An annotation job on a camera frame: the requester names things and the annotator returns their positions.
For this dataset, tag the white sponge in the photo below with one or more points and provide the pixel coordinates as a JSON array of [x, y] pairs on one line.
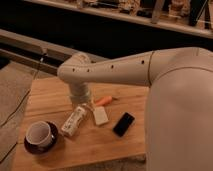
[[100, 116]]

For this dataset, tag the white plastic bottle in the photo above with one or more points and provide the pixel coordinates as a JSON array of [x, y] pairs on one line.
[[72, 123]]

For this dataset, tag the dark brown saucer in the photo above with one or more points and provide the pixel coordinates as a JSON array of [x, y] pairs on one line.
[[38, 150]]

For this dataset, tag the orange pepper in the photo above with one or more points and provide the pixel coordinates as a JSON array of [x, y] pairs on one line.
[[104, 101]]

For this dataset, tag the black smartphone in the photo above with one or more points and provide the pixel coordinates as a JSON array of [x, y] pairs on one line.
[[123, 124]]

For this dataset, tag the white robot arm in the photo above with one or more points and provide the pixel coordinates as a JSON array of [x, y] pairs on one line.
[[179, 107]]

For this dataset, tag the wooden board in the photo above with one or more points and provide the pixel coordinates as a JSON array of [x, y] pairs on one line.
[[49, 101]]

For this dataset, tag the white cup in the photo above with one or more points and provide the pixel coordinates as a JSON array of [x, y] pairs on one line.
[[40, 134]]

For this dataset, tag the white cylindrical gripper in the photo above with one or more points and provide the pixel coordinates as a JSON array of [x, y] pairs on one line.
[[79, 93]]

